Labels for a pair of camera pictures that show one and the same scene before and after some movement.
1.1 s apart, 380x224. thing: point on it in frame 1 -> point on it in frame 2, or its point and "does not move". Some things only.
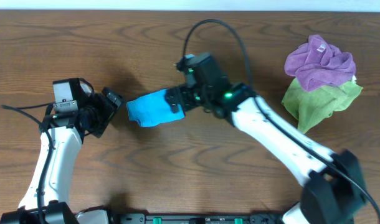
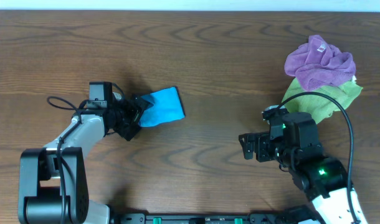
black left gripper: x=110 y=108 -> x=136 y=112
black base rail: x=278 y=218 does not move
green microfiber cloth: x=310 y=106 does not move
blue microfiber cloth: x=153 y=109 does not move
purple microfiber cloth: x=316 y=64 does not move
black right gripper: x=182 y=91 -> x=261 y=140
